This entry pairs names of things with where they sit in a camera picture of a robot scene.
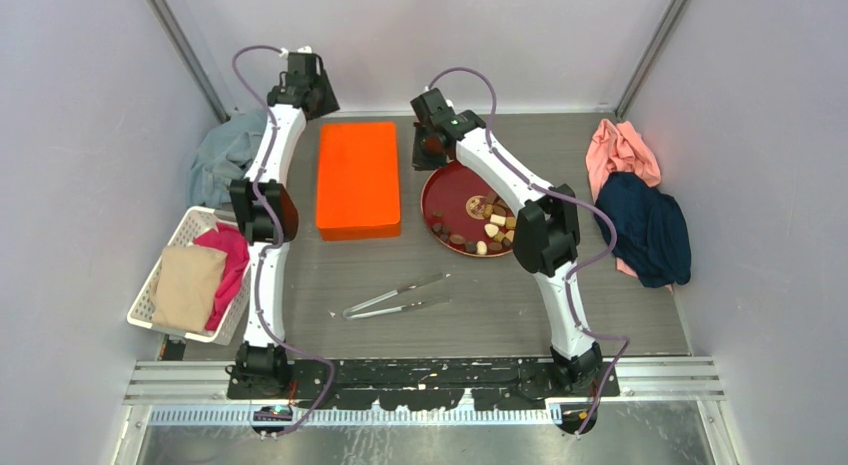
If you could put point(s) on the orange box lid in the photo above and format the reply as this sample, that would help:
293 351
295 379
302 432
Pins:
358 176

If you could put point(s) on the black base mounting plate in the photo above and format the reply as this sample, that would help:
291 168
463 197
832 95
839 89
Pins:
492 384

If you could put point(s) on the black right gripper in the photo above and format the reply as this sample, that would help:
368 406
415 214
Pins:
419 162

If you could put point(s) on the beige cloth in basket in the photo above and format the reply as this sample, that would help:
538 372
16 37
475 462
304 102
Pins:
184 293

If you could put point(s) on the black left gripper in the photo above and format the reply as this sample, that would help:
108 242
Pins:
331 104

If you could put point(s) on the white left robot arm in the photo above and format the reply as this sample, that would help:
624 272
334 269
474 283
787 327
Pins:
266 215

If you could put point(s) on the orange chocolate box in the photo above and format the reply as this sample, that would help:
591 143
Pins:
360 232

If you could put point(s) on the round red lacquer tray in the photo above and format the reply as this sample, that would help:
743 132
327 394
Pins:
456 204

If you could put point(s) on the light blue cloth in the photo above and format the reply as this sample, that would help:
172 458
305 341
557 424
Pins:
225 154

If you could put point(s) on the pink cloth in basket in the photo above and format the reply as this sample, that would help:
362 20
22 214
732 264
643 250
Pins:
229 240

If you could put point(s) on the salmon pink cloth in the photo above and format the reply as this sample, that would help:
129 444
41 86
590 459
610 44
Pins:
618 147

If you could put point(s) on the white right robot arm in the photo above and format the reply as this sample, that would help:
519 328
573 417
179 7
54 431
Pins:
547 233

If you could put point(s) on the white plastic basket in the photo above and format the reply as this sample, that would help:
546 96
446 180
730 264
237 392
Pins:
195 221

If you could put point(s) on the aluminium frame rail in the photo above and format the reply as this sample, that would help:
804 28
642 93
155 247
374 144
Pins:
193 394

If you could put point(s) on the navy blue cloth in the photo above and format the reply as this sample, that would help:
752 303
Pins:
652 234

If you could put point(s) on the silver metal tongs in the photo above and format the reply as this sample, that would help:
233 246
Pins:
389 303

